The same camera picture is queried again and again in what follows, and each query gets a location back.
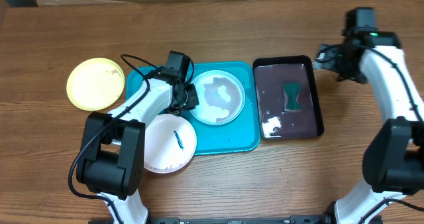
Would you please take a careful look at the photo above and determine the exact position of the light blue plastic plate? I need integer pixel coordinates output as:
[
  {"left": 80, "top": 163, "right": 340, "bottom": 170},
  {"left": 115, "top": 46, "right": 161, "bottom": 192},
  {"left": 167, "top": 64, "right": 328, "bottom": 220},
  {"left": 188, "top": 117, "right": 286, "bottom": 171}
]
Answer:
[{"left": 190, "top": 70, "right": 245, "bottom": 125}]

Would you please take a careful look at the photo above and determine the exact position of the green sponge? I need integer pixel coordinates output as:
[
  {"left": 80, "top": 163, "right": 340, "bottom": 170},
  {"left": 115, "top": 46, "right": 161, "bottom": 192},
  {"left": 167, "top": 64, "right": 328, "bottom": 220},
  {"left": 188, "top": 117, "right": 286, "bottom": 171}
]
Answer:
[{"left": 283, "top": 82, "right": 302, "bottom": 111}]

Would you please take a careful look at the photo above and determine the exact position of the yellow plastic plate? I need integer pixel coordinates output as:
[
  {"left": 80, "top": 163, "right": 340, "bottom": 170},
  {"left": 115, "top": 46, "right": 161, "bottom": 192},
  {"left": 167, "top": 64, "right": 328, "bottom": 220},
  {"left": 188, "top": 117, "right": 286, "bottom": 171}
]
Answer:
[{"left": 66, "top": 58, "right": 125, "bottom": 111}]

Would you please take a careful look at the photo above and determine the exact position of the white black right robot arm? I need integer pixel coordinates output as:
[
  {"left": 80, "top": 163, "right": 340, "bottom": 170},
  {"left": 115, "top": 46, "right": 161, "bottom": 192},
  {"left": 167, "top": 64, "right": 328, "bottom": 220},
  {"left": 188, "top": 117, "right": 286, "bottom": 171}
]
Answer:
[{"left": 313, "top": 32, "right": 423, "bottom": 223}]

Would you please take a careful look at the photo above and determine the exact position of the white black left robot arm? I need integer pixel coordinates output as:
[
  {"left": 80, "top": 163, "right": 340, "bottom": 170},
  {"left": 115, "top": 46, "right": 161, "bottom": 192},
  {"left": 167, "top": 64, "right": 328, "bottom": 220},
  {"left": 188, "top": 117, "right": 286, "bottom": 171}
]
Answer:
[{"left": 68, "top": 67, "right": 199, "bottom": 223}]

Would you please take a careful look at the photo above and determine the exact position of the teal plastic tray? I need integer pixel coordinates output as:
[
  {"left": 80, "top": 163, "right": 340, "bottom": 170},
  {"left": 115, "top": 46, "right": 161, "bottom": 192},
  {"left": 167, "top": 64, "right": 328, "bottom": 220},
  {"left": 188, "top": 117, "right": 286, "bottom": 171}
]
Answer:
[{"left": 125, "top": 61, "right": 262, "bottom": 156}]

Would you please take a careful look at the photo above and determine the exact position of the black tray with water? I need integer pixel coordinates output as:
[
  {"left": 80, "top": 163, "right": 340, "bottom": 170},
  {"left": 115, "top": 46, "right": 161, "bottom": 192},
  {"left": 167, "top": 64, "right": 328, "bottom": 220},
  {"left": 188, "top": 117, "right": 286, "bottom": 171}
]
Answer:
[{"left": 252, "top": 55, "right": 325, "bottom": 140}]

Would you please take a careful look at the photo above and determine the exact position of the pink plastic plate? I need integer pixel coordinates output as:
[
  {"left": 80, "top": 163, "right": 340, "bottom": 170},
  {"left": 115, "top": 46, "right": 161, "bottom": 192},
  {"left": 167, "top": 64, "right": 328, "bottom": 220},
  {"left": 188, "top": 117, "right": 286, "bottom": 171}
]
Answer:
[{"left": 144, "top": 114, "right": 197, "bottom": 174}]

